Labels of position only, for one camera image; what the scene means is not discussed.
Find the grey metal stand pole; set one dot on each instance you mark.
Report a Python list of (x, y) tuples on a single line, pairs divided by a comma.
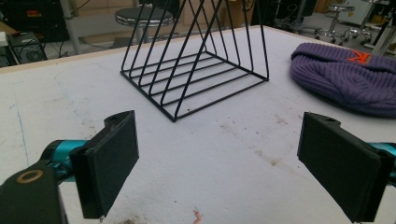
[(71, 26)]

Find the black equipment case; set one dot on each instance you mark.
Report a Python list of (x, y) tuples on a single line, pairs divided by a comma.
[(26, 48)]

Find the chrome swivel stool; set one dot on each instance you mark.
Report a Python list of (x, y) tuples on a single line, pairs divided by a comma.
[(334, 21)]

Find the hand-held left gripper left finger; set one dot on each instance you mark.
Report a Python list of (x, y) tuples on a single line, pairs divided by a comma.
[(102, 168)]

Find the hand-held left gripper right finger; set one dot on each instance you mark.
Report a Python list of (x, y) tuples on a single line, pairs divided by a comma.
[(339, 168)]

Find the purple knit beanie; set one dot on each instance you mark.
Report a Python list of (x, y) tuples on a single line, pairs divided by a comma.
[(345, 77)]

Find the round black stool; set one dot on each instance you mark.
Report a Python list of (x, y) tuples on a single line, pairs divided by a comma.
[(144, 17)]

